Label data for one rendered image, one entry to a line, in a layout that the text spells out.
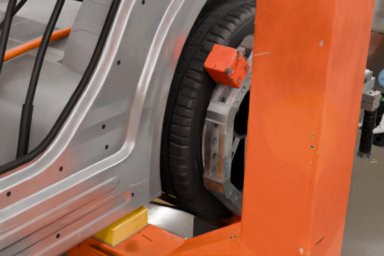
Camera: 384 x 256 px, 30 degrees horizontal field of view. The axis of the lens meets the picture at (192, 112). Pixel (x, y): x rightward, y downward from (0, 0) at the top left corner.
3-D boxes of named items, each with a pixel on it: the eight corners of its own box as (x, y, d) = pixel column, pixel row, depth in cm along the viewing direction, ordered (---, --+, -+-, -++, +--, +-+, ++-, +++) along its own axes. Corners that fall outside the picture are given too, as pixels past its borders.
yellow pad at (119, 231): (111, 207, 193) (110, 191, 191) (150, 224, 185) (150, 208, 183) (74, 228, 183) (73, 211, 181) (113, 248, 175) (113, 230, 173)
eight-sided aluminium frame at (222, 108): (296, 167, 240) (312, 8, 219) (314, 173, 236) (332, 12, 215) (199, 236, 200) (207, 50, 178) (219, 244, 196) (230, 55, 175)
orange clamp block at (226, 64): (226, 60, 189) (214, 42, 182) (251, 67, 185) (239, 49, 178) (215, 82, 187) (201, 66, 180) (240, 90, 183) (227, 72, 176)
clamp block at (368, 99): (350, 99, 211) (352, 82, 209) (379, 107, 206) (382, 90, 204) (343, 104, 207) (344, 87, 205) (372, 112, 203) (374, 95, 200)
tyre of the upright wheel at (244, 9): (110, 24, 185) (124, 234, 215) (182, 44, 172) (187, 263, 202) (249, -33, 232) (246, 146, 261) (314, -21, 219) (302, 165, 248)
